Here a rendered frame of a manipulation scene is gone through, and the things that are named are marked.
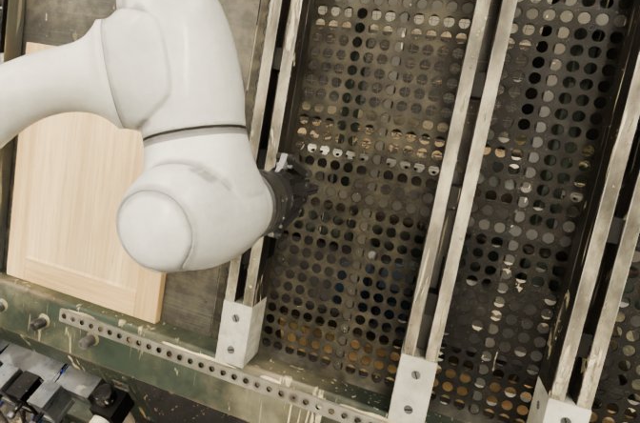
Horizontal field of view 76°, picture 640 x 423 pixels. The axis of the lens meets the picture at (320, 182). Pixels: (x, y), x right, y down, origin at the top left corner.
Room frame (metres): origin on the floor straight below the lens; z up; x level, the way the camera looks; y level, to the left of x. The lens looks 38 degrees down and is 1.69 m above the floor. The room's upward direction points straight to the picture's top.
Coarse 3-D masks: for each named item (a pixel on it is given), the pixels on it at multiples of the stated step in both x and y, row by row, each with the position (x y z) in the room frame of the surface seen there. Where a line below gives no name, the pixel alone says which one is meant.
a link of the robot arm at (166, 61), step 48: (144, 0) 0.38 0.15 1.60; (192, 0) 0.39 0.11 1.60; (96, 48) 0.34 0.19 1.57; (144, 48) 0.35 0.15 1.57; (192, 48) 0.36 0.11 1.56; (0, 96) 0.32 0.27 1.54; (48, 96) 0.33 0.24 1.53; (96, 96) 0.33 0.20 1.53; (144, 96) 0.33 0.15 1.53; (192, 96) 0.33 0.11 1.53; (240, 96) 0.37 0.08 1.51; (0, 144) 0.31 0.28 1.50
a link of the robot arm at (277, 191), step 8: (264, 176) 0.38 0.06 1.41; (272, 176) 0.40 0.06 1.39; (272, 184) 0.38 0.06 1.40; (280, 184) 0.40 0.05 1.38; (272, 192) 0.36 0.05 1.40; (280, 192) 0.38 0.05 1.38; (272, 200) 0.35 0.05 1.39; (280, 200) 0.37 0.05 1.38; (280, 208) 0.36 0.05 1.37; (272, 216) 0.34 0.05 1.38; (280, 216) 0.37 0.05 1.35; (272, 224) 0.34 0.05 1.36; (280, 224) 0.37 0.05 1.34; (264, 232) 0.33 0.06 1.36
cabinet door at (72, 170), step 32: (32, 128) 0.84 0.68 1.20; (64, 128) 0.82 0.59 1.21; (96, 128) 0.80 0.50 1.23; (32, 160) 0.80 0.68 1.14; (64, 160) 0.78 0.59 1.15; (96, 160) 0.76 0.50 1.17; (128, 160) 0.74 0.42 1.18; (32, 192) 0.76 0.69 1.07; (64, 192) 0.74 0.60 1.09; (96, 192) 0.72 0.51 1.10; (32, 224) 0.72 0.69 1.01; (64, 224) 0.70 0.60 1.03; (96, 224) 0.68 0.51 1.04; (32, 256) 0.67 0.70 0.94; (64, 256) 0.65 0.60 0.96; (96, 256) 0.64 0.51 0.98; (128, 256) 0.62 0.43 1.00; (64, 288) 0.61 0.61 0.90; (96, 288) 0.59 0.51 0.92; (128, 288) 0.58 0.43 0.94; (160, 288) 0.57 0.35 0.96
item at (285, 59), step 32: (288, 0) 0.79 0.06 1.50; (288, 32) 0.73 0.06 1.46; (288, 64) 0.70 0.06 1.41; (256, 96) 0.69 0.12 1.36; (288, 96) 0.68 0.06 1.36; (256, 128) 0.65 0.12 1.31; (288, 128) 0.67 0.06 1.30; (256, 160) 0.62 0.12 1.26; (256, 256) 0.52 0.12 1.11; (256, 288) 0.49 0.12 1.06; (224, 320) 0.46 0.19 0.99; (256, 320) 0.47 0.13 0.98; (224, 352) 0.43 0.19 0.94
